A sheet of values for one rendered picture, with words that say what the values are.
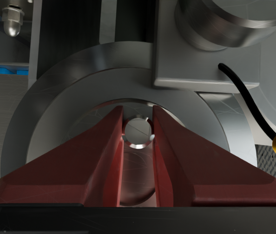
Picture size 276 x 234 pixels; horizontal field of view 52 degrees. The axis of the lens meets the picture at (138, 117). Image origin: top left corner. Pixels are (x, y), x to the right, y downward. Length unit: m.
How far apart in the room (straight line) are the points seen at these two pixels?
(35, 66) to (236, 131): 0.12
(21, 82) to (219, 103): 0.42
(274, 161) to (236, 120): 0.23
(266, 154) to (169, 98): 0.27
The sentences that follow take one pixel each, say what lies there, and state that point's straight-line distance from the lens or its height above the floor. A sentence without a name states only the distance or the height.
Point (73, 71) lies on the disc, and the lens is 0.17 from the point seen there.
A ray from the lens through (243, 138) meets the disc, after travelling 0.17.
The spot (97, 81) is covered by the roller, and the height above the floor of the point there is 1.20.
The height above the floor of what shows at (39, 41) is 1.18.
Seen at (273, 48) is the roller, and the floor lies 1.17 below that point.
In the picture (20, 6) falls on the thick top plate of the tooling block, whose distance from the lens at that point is 0.54.
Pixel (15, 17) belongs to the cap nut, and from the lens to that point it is 0.55.
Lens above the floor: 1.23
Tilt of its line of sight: 3 degrees down
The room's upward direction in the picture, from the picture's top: 177 degrees counter-clockwise
